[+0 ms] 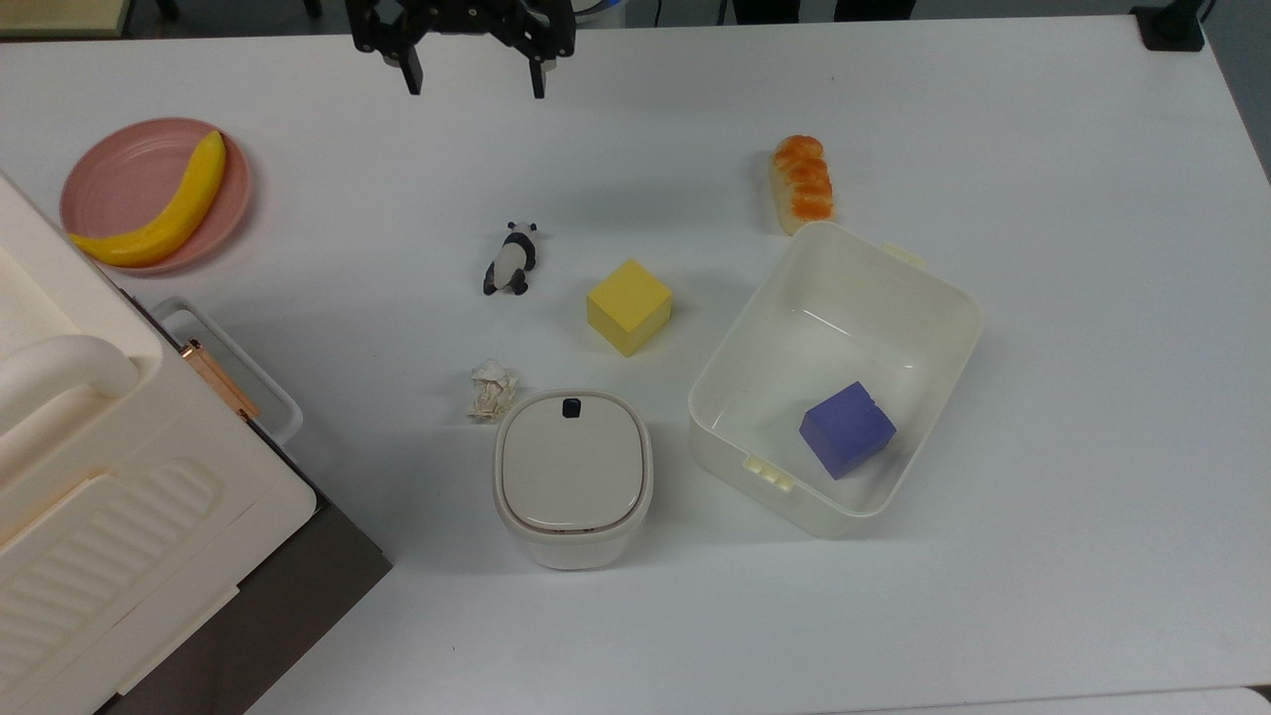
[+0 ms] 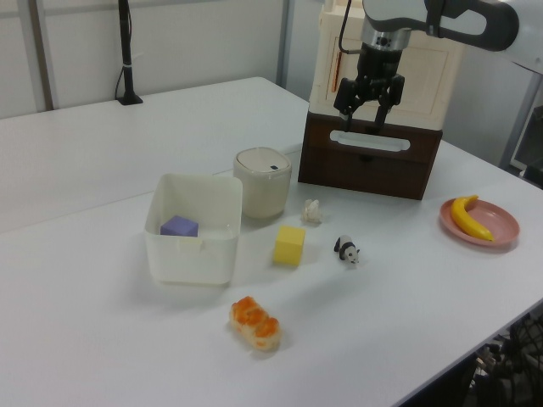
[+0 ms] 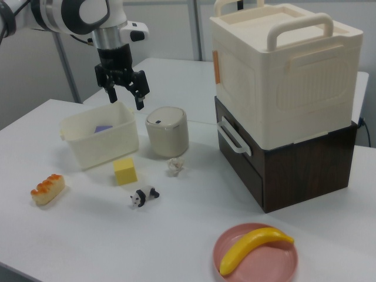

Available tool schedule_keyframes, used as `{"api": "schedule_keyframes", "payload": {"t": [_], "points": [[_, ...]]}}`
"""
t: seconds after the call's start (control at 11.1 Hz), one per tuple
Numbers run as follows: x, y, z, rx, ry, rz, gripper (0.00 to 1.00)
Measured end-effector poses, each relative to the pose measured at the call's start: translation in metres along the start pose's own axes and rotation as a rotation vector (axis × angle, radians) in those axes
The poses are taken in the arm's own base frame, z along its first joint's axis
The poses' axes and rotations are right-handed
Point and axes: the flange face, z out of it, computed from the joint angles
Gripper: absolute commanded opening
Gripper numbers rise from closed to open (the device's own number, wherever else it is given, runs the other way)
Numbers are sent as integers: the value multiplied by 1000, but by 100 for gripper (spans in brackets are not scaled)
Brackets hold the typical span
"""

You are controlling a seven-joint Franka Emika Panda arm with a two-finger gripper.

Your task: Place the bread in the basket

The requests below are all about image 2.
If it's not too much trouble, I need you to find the pink plate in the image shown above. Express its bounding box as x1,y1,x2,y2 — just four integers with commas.
439,198,521,253

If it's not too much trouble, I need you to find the panda toy figure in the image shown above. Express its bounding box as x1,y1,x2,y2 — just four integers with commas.
333,234,361,266

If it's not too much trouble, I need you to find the yellow cube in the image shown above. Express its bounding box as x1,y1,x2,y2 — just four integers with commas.
272,225,307,268

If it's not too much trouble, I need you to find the purple cube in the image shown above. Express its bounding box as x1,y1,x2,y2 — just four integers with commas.
160,215,200,237

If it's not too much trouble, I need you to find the black office chair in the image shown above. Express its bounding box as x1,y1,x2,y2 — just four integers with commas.
466,304,543,407

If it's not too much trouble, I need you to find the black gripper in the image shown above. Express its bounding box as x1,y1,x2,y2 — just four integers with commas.
333,44,406,136

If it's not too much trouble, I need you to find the black clamped pole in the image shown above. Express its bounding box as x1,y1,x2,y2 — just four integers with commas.
115,0,144,106

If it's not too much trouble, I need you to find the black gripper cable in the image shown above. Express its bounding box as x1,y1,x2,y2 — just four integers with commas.
338,0,364,55

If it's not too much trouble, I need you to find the yellow banana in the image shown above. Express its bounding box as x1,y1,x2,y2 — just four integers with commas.
450,194,495,243

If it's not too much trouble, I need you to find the dark brown wooden drawer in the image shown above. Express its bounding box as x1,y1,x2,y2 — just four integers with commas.
297,112,445,201

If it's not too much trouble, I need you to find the white plastic basket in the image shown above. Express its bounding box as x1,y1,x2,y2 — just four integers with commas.
143,172,244,286

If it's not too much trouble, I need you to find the cream lidded trash can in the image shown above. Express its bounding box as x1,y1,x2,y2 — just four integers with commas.
232,147,294,220

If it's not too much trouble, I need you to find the white drawer handle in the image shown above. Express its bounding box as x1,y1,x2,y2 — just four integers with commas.
328,129,411,153

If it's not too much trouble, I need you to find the orange glazed bread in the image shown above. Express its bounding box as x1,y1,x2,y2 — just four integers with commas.
228,296,283,352

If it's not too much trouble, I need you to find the crumpled paper ball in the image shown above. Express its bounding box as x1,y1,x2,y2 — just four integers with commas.
300,198,326,226

